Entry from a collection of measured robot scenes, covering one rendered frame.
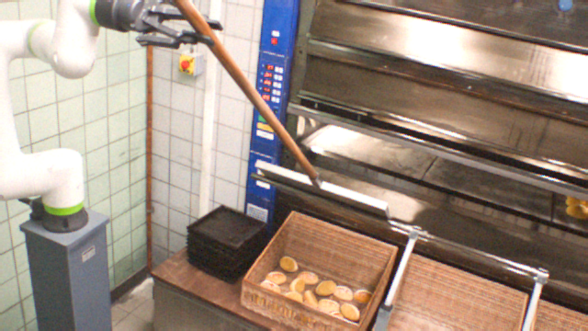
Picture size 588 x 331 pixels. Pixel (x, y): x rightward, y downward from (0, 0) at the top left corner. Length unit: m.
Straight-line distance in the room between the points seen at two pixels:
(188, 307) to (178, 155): 0.85
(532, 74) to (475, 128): 0.31
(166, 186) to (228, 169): 0.47
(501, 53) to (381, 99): 0.53
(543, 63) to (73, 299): 1.87
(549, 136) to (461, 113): 0.35
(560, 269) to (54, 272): 1.96
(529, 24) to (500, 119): 0.38
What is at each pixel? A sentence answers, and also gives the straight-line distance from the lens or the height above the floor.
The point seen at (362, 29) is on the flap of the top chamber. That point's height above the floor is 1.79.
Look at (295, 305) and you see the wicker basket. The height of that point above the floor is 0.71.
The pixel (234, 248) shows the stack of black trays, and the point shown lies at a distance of 2.44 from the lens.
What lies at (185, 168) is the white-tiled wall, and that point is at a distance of 2.97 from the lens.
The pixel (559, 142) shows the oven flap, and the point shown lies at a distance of 2.24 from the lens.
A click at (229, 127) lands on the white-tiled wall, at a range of 2.71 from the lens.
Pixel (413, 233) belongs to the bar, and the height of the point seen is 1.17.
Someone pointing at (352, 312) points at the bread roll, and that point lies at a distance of 2.42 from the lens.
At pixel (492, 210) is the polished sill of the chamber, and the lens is 2.36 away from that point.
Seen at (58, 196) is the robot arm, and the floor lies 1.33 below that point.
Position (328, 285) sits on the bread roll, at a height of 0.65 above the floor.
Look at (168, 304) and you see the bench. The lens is 2.69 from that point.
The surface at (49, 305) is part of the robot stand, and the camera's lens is 2.02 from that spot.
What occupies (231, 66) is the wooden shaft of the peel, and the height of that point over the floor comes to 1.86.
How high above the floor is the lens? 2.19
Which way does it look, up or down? 25 degrees down
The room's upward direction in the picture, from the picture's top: 8 degrees clockwise
